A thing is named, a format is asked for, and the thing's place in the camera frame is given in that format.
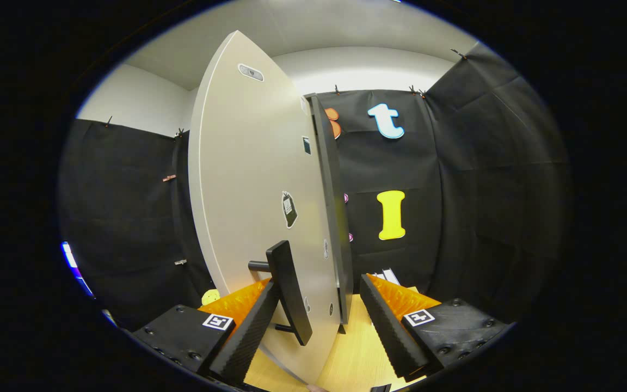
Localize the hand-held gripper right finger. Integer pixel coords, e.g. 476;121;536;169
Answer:
360;273;513;382

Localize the dark grey shoe cabinet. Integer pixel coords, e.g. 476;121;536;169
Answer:
305;93;354;334

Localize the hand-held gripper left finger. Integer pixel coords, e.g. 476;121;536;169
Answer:
131;278;281;384

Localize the black backdrop cloth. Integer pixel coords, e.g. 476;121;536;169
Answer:
58;42;573;333

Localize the beige shoe cabinet door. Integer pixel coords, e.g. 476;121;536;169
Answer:
188;30;342;385

